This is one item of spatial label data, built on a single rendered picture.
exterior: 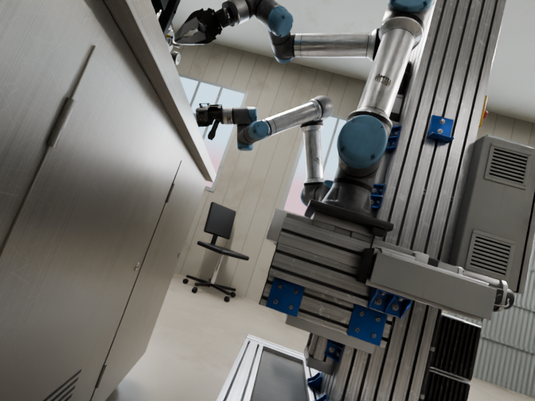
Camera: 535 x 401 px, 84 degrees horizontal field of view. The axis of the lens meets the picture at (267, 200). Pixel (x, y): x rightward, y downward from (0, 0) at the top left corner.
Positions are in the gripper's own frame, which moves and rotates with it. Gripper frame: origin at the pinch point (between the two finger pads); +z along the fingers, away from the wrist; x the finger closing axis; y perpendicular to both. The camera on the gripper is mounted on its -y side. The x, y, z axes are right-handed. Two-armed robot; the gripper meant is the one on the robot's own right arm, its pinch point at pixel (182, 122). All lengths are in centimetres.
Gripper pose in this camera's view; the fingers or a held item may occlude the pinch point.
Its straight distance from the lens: 148.8
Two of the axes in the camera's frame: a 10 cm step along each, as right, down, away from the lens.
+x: -0.6, 7.0, -7.2
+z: -10.0, 0.1, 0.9
